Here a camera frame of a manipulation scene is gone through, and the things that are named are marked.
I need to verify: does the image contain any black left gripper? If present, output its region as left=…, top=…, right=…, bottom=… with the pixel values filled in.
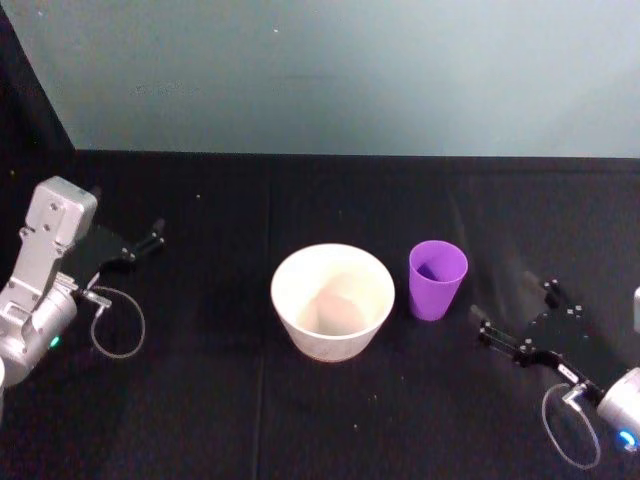
left=59, top=185, right=167, bottom=299

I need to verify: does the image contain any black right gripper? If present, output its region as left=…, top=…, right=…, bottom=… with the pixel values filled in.
left=470, top=279, right=627, bottom=397

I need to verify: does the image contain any purple plastic cup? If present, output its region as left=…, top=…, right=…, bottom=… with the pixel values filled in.
left=408, top=240, right=469, bottom=323

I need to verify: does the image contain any white round bowl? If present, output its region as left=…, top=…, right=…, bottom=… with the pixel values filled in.
left=270, top=243, right=396, bottom=364

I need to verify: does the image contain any black table cloth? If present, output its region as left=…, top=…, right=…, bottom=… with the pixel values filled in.
left=0, top=0, right=640, bottom=480

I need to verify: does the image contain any thin dark cable loop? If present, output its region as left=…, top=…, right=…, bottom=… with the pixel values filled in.
left=79, top=286, right=147, bottom=359
left=541, top=382, right=602, bottom=471

